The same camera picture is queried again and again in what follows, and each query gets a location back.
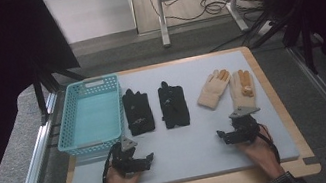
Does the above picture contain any white power strip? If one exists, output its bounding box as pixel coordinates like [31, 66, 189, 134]
[254, 18, 277, 38]

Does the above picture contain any black tripod stand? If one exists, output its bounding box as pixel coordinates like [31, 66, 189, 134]
[241, 0, 324, 86]

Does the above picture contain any black glove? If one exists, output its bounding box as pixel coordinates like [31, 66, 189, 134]
[120, 85, 158, 138]
[155, 77, 192, 131]

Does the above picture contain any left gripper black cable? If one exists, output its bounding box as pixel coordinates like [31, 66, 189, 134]
[93, 141, 129, 183]

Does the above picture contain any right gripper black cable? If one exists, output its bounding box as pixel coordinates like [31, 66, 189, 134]
[256, 120, 282, 168]

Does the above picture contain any white panel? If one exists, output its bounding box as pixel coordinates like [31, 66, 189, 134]
[42, 0, 138, 48]

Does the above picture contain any turquoise plastic basket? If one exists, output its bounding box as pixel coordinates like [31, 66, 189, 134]
[46, 73, 132, 160]

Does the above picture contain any person's right hand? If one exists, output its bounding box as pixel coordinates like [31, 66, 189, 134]
[233, 125, 286, 183]

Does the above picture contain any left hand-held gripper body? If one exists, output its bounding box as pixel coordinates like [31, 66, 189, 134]
[106, 133, 149, 179]

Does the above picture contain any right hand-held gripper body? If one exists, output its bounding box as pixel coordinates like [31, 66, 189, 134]
[221, 102, 267, 147]

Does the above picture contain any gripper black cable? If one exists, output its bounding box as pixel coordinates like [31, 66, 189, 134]
[256, 120, 282, 168]
[93, 141, 129, 183]

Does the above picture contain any grey foam mat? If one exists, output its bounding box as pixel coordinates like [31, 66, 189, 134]
[48, 42, 302, 183]

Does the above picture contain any beige knit glove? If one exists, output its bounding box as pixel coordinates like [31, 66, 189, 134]
[226, 68, 260, 115]
[191, 67, 237, 114]

